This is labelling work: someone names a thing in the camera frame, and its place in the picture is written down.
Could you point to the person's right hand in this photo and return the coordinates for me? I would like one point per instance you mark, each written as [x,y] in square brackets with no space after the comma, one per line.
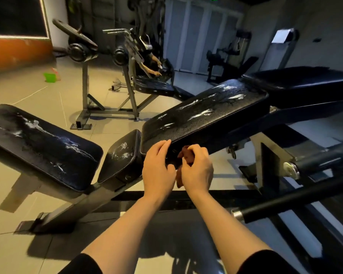
[200,174]

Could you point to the person's left hand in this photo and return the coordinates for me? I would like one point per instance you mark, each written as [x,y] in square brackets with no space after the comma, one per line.
[157,174]

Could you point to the person's left thumb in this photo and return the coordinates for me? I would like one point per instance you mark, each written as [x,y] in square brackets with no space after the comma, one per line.
[172,169]

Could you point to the person's right thumb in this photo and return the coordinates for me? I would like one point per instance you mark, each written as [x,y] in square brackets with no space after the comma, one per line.
[185,165]

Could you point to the person's left middle finger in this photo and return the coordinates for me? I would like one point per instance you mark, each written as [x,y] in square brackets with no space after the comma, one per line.
[157,148]

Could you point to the brown cleaning cloth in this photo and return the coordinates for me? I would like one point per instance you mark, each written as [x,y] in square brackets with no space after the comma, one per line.
[188,154]

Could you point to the person's left forearm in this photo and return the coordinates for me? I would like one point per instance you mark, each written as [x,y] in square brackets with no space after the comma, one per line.
[123,228]

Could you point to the person's right forearm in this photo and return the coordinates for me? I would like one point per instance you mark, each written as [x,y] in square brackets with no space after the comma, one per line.
[225,228]

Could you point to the small black bench seat pad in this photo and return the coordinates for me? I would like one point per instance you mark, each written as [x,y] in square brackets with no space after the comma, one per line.
[123,156]

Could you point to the long black bench back pad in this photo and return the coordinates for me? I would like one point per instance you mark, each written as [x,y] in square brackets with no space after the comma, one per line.
[205,111]

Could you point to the grey machine with black bench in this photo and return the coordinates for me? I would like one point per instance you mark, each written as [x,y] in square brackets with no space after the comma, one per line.
[131,82]

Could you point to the black weight machine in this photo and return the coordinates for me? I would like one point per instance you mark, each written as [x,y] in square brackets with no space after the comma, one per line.
[228,59]

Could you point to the worn black flat bench pad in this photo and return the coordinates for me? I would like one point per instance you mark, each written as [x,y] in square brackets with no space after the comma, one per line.
[43,145]

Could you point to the white panel doors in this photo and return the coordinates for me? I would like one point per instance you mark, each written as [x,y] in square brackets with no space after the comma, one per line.
[197,37]

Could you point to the pink bottle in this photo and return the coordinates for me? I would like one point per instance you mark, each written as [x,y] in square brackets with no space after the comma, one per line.
[56,74]

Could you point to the green plastic container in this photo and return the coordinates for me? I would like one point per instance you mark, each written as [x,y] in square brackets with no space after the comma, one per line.
[49,77]

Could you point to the black roller with chrome cap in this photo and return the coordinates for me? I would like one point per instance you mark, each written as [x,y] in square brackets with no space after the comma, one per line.
[323,159]

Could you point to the wide black bench pad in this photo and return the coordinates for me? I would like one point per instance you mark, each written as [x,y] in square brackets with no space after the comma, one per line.
[303,82]

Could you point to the grey upright gym machine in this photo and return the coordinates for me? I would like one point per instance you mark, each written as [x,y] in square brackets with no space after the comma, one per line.
[280,48]

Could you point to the black metal machine frame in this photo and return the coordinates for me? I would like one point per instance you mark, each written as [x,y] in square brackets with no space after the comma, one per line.
[270,165]

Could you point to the grey metal bench frame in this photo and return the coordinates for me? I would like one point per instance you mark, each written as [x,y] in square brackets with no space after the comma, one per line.
[74,206]

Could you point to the dark wall panel light strip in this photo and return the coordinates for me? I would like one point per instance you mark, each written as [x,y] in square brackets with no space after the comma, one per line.
[17,17]

